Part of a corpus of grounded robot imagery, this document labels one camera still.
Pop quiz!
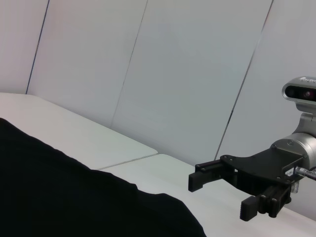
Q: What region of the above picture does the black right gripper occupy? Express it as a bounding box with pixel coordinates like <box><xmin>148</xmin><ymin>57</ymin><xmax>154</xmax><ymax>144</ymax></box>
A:
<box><xmin>188</xmin><ymin>147</ymin><xmax>305</xmax><ymax>222</ymax></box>

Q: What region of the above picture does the black t-shirt with white print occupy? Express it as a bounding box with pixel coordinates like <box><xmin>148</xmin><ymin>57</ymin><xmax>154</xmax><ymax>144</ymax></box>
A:
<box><xmin>0</xmin><ymin>118</ymin><xmax>207</xmax><ymax>237</ymax></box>

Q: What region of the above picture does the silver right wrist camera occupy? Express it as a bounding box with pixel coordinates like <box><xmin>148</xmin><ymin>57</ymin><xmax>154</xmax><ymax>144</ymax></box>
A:
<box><xmin>282</xmin><ymin>77</ymin><xmax>316</xmax><ymax>135</ymax></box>

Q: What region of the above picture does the right gripper cable with connectors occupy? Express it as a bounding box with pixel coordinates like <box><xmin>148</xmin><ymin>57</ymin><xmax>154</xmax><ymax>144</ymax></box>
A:
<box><xmin>291</xmin><ymin>166</ymin><xmax>316</xmax><ymax>194</ymax></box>

